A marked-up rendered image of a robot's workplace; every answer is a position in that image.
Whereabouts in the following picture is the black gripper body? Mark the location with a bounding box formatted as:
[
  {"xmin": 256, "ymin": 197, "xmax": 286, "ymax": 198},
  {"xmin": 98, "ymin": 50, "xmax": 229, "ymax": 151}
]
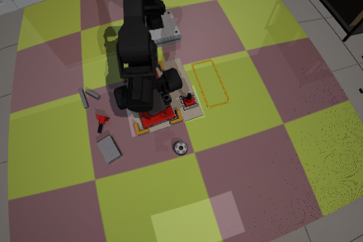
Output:
[{"xmin": 114, "ymin": 68, "xmax": 182, "ymax": 110}]

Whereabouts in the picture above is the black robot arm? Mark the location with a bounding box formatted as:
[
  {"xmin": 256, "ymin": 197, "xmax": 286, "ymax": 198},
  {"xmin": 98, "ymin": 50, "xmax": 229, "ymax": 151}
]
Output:
[{"xmin": 115, "ymin": 0, "xmax": 172, "ymax": 116}]

